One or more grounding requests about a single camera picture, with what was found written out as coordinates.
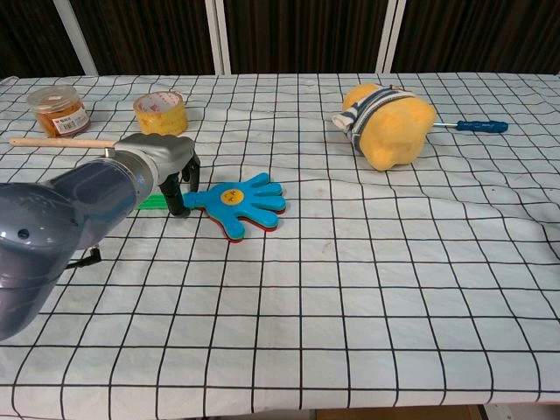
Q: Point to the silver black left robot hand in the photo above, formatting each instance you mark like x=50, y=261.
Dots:
x=166, y=151

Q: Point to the blue hand clapper toy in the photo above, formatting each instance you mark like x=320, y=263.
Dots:
x=240, y=203

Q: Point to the yellow tape roll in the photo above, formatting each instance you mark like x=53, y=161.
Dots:
x=162, y=114

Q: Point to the wooden stick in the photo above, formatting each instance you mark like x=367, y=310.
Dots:
x=57, y=142

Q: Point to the clear jar with orange contents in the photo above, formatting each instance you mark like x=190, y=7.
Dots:
x=59, y=111

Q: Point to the dark pleated curtain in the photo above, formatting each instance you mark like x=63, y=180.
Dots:
x=306, y=30

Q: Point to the white black grid tablecloth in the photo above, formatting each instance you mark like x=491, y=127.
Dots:
x=306, y=284

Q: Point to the yellow plush toy striped shirt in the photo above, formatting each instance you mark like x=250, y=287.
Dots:
x=394, y=131

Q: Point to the white double frame post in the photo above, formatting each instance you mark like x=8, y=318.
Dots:
x=219, y=35

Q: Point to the slanted white frame post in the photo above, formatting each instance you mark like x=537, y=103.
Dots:
x=76, y=39

